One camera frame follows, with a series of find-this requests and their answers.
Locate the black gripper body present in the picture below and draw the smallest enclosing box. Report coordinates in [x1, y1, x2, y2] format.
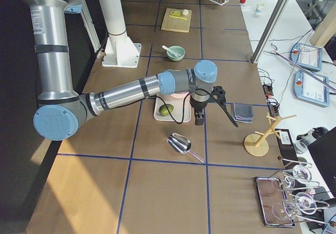
[190, 97, 208, 113]

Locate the white plastic spoon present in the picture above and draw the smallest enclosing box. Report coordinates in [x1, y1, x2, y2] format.
[162, 45, 179, 56]

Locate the pink bowl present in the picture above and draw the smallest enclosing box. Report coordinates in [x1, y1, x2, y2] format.
[171, 92, 189, 99]

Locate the metal ice scoop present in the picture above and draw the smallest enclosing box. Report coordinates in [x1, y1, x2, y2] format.
[166, 132, 205, 163]

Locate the mint green bowl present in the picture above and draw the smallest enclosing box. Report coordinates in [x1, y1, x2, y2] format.
[166, 45, 185, 61]

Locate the cream rectangular tray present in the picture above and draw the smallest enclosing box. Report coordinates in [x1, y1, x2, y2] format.
[153, 94, 192, 123]

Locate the green avocado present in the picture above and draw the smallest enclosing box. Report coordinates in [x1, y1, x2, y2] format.
[159, 103, 174, 116]

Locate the grey folded cloth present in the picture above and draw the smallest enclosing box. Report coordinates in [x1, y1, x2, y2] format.
[233, 103, 254, 124]

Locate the wooden mug tree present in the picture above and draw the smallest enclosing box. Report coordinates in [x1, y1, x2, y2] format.
[244, 112, 296, 157]

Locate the bamboo cutting board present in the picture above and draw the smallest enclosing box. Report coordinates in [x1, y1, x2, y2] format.
[161, 8, 192, 33]

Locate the upper lemon slice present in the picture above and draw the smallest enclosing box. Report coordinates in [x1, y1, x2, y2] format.
[170, 11, 181, 16]

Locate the white paper cup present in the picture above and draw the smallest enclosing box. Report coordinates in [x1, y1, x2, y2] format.
[255, 3, 264, 17]

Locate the lower teach pendant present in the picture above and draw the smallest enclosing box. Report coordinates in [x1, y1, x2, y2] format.
[293, 70, 330, 107]

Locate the teach pendant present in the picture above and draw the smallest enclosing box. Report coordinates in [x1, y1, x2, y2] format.
[290, 43, 322, 72]
[293, 70, 330, 107]

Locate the upper teach pendant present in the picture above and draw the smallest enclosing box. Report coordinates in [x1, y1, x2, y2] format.
[290, 43, 322, 72]

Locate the aluminium frame post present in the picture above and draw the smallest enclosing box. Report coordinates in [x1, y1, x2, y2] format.
[251, 0, 289, 64]

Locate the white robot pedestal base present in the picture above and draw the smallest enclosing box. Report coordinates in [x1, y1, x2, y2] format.
[99, 0, 142, 68]

